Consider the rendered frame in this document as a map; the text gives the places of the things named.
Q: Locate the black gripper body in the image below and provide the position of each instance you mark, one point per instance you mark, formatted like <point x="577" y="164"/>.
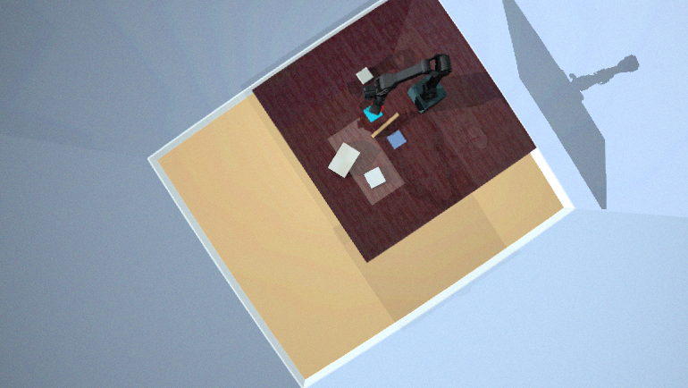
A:
<point x="375" y="109"/>

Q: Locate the white flat box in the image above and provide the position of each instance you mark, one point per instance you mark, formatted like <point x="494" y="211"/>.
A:
<point x="343" y="160"/>

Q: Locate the white flat rectangular pad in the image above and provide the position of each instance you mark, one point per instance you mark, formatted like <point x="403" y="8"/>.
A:
<point x="374" y="177"/>

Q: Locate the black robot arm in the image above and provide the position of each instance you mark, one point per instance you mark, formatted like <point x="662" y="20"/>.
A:
<point x="390" y="81"/>

